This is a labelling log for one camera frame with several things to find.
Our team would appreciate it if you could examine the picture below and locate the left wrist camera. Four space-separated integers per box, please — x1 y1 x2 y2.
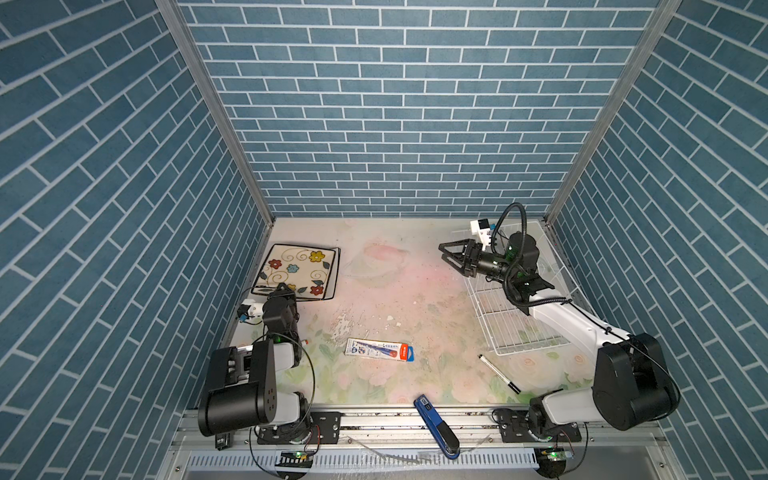
237 302 263 322

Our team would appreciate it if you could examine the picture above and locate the blue black stapler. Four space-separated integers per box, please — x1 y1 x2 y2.
413 395 460 460

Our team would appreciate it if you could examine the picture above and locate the aluminium mounting rail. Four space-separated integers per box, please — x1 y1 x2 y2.
160 405 673 479

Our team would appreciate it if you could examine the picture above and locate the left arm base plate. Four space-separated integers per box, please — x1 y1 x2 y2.
256 411 342 445

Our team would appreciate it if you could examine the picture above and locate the black white marker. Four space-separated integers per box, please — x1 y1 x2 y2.
478 354 521 394

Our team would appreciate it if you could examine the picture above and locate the black square plate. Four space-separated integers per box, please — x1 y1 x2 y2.
250 243 342 301

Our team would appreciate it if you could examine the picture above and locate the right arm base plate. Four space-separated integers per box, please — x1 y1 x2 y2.
491 408 582 444

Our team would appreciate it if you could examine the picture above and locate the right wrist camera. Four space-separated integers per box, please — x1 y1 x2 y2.
470 219 492 250

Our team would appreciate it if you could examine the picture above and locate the blue white pen box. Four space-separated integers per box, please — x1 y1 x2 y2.
344 338 414 363

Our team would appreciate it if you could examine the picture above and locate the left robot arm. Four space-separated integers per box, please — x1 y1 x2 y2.
197 283 312 444

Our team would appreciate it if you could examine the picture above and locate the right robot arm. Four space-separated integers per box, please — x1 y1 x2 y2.
438 202 682 441

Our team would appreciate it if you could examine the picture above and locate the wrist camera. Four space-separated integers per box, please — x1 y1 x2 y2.
237 302 263 322
470 219 492 250

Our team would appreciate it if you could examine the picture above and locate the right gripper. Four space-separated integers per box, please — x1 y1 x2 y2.
442 240 518 285

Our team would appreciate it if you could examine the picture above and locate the white slotted cable duct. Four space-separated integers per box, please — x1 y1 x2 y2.
187 448 539 474

